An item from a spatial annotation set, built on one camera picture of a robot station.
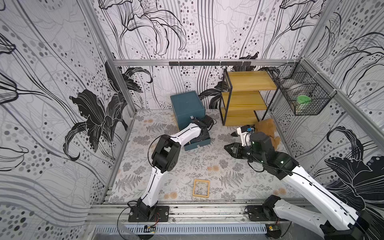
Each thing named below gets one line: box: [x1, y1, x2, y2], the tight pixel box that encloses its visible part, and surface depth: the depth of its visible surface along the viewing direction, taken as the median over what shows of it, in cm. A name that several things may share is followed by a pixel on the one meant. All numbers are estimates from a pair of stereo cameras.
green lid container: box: [297, 95, 312, 104], surface depth 81 cm
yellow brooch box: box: [193, 179, 211, 198], surface depth 83 cm
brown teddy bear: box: [255, 119, 281, 151], surface depth 97 cm
